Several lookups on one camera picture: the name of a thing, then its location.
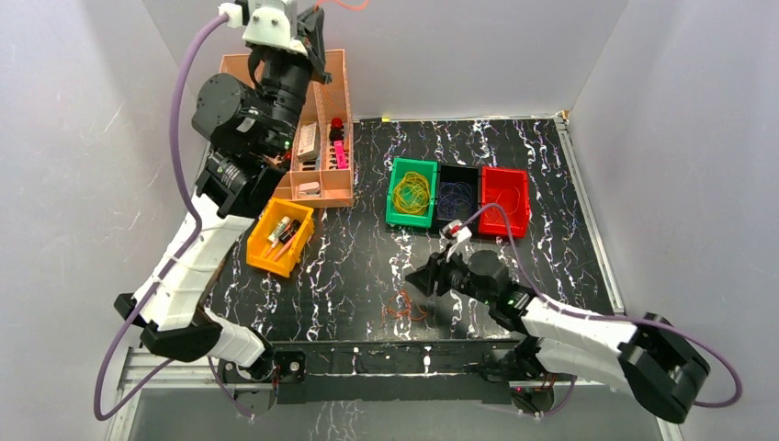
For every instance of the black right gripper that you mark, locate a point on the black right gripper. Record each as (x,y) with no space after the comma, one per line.
(436,269)

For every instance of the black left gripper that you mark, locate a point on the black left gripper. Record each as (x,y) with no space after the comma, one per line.
(310,47)

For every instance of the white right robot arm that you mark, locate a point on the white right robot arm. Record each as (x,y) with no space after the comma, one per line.
(659,369)

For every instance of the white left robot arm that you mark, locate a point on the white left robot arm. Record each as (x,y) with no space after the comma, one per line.
(230,193)

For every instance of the black plastic bin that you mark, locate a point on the black plastic bin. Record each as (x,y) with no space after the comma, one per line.
(458,194)

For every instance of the green plastic bin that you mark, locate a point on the green plastic bin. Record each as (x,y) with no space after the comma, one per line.
(411,193)

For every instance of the red black stamp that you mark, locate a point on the red black stamp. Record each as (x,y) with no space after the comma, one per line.
(336,132)

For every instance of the red plastic bin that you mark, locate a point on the red plastic bin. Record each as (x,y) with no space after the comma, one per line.
(508,188)

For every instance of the white box in organizer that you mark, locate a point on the white box in organizer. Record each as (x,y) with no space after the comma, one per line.
(308,142)

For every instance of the black cylinder marker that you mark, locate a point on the black cylinder marker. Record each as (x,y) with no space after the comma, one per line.
(290,232)

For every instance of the pink highlighter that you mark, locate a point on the pink highlighter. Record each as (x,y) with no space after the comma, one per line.
(340,154)

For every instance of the white stapler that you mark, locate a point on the white stapler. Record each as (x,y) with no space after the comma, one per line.
(309,190)

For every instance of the pink pen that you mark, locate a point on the pink pen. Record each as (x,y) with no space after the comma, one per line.
(274,248)

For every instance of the peach desk file organizer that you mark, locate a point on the peach desk file organizer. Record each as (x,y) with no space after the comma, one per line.
(324,102)

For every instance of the white glue stick tube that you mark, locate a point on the white glue stick tube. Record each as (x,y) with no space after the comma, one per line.
(280,227)

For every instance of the yellow plastic bin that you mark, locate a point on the yellow plastic bin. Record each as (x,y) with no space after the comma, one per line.
(257,242)

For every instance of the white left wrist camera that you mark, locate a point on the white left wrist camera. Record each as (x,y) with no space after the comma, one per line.
(269,25)

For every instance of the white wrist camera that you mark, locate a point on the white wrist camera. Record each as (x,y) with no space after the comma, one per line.
(457,235)
(269,25)

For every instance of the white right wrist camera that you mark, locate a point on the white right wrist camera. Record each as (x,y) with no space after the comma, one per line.
(457,235)

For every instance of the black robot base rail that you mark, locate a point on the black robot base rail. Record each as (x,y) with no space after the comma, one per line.
(395,368)

